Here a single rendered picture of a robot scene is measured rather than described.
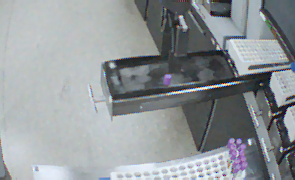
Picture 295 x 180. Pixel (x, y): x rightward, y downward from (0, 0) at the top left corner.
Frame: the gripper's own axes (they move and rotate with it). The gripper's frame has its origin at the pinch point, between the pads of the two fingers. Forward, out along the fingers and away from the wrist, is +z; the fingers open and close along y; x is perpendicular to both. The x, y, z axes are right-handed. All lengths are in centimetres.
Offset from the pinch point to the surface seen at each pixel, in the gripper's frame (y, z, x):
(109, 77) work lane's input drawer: 2.7, 7.7, 13.1
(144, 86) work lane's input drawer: -0.3, 9.0, 5.6
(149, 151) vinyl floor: 38, 89, -12
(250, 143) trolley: -27.0, 7.4, -15.6
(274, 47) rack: 3.9, 2.9, -40.9
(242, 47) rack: 5.2, 4.0, -25.5
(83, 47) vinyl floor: 109, 89, 4
